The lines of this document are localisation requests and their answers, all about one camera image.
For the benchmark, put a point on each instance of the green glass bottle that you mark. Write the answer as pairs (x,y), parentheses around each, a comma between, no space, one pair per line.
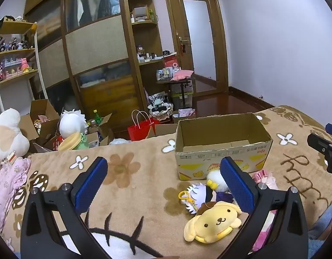
(97,118)

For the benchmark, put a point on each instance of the pink patterned box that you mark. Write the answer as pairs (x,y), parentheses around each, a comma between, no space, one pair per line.
(184,112)

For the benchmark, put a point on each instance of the red gift bag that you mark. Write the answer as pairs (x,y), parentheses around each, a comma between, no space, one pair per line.
(139,132)

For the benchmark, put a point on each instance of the small open cardboard box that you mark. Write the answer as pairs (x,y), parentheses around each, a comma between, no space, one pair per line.
(105,132)

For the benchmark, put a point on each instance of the white-haired plush doll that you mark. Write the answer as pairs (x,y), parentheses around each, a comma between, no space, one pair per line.
(197,194)

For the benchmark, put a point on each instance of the pink cloth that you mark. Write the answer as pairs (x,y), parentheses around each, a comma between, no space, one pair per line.
(182,75)

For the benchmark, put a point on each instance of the brown cardboard flap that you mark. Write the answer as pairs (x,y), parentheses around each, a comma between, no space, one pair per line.
(163,130)

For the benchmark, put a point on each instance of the white fluffy plush toy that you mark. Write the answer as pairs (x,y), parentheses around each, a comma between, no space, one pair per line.
(217,179)

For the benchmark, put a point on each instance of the pink floral quilt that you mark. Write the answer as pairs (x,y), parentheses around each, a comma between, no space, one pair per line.
(6,188)

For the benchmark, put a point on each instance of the wooden display shelf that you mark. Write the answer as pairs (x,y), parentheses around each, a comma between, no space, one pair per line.
(17,75)

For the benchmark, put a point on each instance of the clear plastic box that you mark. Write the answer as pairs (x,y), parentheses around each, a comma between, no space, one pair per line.
(163,75)

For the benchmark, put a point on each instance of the clear storage bin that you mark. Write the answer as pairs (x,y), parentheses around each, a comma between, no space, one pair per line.
(179,99)

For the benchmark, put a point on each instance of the blue cloth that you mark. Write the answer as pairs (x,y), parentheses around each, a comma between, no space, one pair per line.
(323,221)

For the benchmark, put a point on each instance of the yellow dog plush toy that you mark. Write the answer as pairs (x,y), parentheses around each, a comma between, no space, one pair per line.
(214,221)

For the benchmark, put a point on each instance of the open brown cardboard box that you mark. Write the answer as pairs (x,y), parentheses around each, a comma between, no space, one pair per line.
(44,110)

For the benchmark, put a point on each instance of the small side table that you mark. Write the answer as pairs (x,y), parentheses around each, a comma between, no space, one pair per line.
(182,86)

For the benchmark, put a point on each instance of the pink frilly packet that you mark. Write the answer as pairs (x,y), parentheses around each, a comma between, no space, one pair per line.
(265,179)

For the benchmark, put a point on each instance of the white round plush head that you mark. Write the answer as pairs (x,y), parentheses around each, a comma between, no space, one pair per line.
(73,124)

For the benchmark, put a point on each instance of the white fluffy bundle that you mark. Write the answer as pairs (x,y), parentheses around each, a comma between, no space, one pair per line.
(120,141)

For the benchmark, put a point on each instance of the white flower plush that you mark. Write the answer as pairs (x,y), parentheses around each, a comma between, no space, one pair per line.
(9,140)

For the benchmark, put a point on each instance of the printed cardboard box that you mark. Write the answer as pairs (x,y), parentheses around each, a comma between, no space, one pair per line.
(198,164)

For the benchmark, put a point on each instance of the black white frilly doll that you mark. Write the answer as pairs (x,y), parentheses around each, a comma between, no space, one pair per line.
(160,108)

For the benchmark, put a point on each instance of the wooden door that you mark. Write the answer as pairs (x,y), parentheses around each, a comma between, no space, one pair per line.
(176,19)

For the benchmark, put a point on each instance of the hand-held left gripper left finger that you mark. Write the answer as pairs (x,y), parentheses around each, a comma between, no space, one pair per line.
(91,184)

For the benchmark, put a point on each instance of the row of small figurines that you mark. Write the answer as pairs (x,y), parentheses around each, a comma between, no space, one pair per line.
(12,44)

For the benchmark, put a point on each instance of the red paper bag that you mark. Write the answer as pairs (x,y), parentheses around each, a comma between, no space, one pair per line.
(171,62)

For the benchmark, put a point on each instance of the yellow green plush toy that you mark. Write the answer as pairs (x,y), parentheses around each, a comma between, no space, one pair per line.
(70,143)

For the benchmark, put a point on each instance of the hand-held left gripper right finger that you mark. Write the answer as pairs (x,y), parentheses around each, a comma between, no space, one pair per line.
(237,187)

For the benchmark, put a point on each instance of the wooden wardrobe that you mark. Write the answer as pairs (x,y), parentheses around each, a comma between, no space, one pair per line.
(95,43)

